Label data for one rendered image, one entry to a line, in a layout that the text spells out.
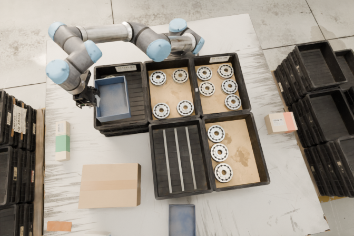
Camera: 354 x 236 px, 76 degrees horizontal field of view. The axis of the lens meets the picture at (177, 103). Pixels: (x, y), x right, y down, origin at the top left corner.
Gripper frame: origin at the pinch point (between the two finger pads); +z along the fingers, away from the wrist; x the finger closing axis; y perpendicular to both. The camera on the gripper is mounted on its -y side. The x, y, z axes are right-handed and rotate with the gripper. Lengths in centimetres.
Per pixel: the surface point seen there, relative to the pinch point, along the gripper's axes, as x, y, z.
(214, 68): 67, -24, 36
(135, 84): 13.7, -20.0, 31.1
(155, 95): 25.4, -10.4, 32.0
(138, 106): 14.2, -5.0, 31.1
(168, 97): 33.4, -7.8, 32.7
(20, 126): -87, -19, 67
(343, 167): 146, 51, 73
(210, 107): 58, 3, 35
